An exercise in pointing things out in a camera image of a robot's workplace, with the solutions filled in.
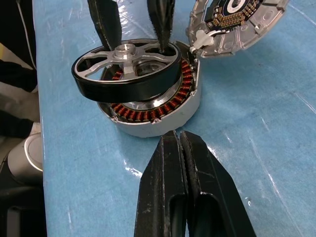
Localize grey motor housing copper windings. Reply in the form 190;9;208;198
96;40;201;138

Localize black spoked rotor ring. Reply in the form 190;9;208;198
71;39;184;103

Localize grey rounded cylinder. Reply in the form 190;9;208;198
7;132;45;185

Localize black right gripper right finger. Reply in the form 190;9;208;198
179;130;257;237

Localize blue plastic table sheet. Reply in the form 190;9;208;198
32;0;316;237

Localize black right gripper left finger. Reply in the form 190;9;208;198
134;130;191;237

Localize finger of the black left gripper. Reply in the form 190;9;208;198
147;0;176;54
87;0;123;51

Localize white thin curved cable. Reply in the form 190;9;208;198
16;0;38;71

